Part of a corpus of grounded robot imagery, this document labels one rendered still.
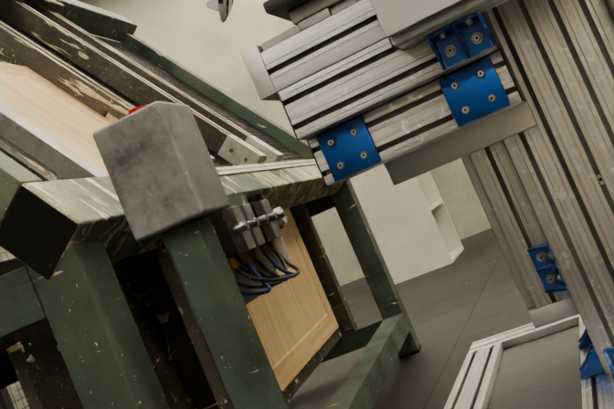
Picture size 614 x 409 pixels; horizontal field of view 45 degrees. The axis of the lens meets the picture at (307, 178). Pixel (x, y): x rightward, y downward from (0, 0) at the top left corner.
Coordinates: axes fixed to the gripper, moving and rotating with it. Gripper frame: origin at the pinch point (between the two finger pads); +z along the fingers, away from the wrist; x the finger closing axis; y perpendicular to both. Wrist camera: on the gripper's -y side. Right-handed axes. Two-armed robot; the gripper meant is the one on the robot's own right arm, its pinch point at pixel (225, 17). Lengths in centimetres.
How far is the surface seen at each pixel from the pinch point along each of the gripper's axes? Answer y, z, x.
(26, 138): 2, 32, 81
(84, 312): -29, 56, 104
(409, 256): 10, 136, -347
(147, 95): 31.3, 23.5, -10.4
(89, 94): 22.1, 23.7, 33.0
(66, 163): -7, 36, 80
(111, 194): -21, 40, 86
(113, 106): 14.9, 26.4, 32.5
